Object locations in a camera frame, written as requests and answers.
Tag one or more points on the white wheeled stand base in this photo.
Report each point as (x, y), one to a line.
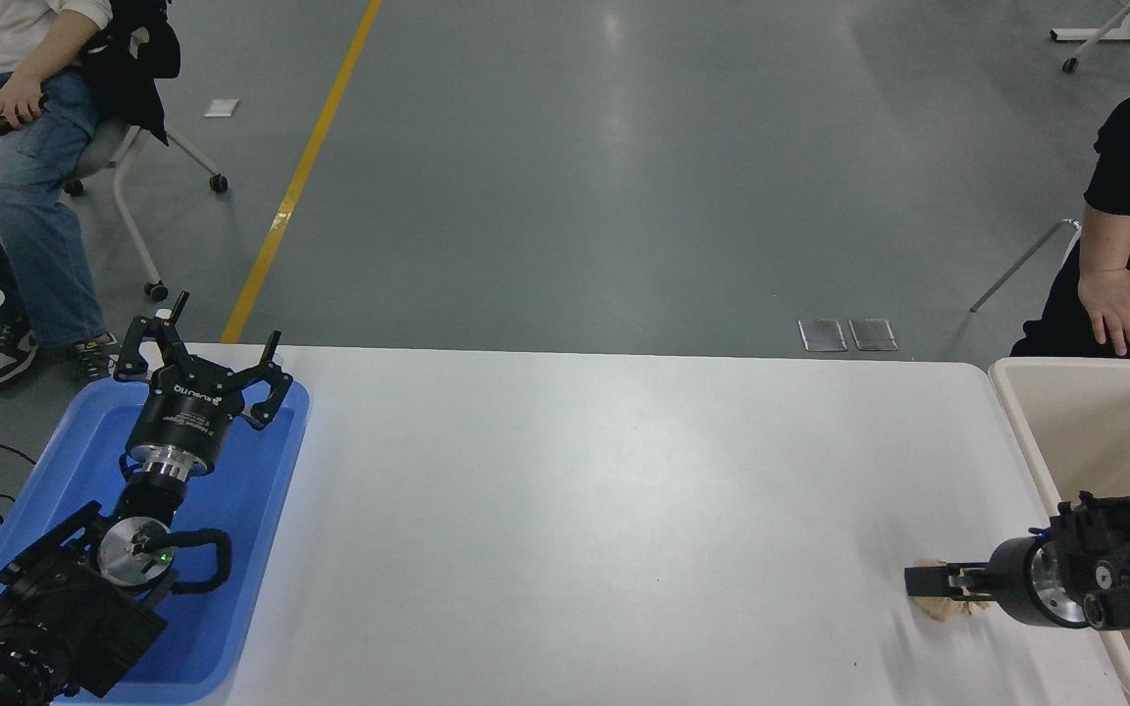
(1114, 33)

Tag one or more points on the white wheeled office chair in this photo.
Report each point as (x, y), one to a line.
(128, 196)

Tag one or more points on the black phone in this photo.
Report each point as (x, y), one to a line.
(2, 126)

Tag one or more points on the person's forearm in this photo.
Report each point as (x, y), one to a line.
(65, 47)
(1106, 240)

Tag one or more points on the black jacket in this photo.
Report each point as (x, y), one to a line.
(138, 69)

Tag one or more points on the grey metal rod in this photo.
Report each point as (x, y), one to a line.
(1016, 270)

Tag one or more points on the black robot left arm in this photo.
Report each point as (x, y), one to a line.
(65, 608)

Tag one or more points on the blue plastic tray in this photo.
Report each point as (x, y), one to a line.
(241, 510)

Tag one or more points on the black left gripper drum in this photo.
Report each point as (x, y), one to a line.
(182, 417)

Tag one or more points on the large pale bin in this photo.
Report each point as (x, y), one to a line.
(1065, 431)

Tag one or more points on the silver metal floor plate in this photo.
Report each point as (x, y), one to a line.
(872, 334)
(822, 334)

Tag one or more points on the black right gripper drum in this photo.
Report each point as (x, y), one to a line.
(1014, 580)

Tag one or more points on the tan paper ball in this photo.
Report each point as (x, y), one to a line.
(948, 610)

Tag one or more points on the person's hand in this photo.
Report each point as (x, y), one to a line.
(1119, 309)
(21, 100)

